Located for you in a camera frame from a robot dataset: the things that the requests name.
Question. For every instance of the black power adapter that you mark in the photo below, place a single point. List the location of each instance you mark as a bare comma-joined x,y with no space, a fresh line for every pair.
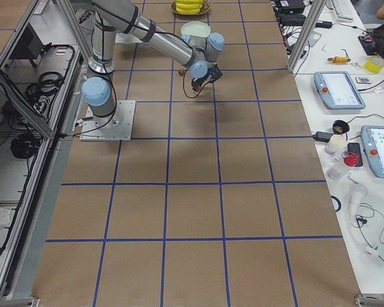
322,136

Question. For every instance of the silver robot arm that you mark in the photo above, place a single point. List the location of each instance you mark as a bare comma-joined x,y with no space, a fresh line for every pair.
197,49

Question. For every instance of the black bowl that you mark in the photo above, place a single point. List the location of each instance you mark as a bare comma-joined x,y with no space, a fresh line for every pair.
340,127

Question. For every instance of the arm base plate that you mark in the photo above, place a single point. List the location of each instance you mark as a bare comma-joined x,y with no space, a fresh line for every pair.
122,38
118,128

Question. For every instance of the pale green plate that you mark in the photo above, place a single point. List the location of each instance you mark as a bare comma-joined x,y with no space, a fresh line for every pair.
196,28

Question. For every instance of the white handheld device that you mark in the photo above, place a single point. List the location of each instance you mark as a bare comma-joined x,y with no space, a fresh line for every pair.
357,193

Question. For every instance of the brown wicker basket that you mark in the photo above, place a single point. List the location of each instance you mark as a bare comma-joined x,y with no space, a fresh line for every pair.
206,7

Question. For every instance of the yellow banana bunch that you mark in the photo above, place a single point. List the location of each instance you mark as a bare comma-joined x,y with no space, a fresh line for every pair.
188,7

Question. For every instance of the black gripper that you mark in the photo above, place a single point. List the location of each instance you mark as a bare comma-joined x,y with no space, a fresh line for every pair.
201,81

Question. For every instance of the grey teach pendant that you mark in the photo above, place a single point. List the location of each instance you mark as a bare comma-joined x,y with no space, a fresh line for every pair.
373,143
337,90

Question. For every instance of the white keyboard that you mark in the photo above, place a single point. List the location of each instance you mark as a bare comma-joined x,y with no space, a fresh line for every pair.
341,10

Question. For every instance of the aluminium side rail frame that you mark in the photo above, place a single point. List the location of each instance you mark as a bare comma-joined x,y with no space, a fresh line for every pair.
29,187

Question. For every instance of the gold cylinder tool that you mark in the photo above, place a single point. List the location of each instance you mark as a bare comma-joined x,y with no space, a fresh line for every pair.
339,60

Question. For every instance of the black electronics box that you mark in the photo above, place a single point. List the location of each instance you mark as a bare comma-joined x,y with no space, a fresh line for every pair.
29,47

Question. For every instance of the yellow tape roll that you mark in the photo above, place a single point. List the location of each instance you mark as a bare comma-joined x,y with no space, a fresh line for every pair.
374,64

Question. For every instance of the red round object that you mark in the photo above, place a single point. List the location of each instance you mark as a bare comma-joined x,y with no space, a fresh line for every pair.
350,159

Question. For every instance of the grey teach pendant upper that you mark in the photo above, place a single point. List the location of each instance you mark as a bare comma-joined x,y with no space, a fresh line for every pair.
337,90

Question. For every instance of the aluminium frame post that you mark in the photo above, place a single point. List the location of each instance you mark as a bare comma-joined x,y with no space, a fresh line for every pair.
308,27

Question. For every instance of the grey teach pendant lower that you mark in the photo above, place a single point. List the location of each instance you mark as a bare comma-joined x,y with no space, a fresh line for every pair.
373,143

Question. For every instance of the black smartphone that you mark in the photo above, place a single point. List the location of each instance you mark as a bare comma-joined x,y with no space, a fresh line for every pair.
356,150

